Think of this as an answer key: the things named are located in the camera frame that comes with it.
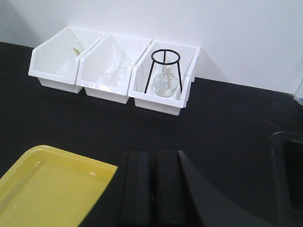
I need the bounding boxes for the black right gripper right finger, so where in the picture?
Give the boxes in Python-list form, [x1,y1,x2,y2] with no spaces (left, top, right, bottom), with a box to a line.
[178,150,273,227]

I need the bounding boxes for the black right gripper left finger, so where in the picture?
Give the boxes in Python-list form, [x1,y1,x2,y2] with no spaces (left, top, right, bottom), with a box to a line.
[118,150,184,227]

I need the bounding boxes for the yellow plastic tray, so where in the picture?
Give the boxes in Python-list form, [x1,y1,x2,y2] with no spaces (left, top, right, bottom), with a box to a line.
[0,145,117,227]

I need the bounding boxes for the glass round flask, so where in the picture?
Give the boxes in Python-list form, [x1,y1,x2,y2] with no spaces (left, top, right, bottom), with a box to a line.
[153,65,179,98]

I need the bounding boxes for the white storage bin right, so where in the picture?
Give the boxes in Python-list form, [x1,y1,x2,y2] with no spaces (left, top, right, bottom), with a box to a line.
[128,40,200,116]

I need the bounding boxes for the white storage bin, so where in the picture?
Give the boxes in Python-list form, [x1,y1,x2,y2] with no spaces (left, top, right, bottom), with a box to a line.
[28,26,107,94]
[128,40,200,116]
[76,33,152,104]

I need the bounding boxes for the glass beaker in bin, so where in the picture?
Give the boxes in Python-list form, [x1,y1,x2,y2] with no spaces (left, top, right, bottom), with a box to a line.
[103,59,129,87]

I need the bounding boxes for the white storage bin middle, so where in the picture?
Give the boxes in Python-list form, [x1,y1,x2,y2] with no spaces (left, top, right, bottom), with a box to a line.
[76,33,152,104]

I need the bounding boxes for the green yellow plastic spoons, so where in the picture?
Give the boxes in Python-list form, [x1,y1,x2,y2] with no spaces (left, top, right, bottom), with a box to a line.
[72,47,80,56]

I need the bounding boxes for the white storage bin left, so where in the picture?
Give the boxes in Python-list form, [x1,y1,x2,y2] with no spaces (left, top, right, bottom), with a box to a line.
[28,26,107,94]

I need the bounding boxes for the black wire tripod stand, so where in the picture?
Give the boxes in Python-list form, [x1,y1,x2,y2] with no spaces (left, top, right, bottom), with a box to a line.
[144,49,183,98]

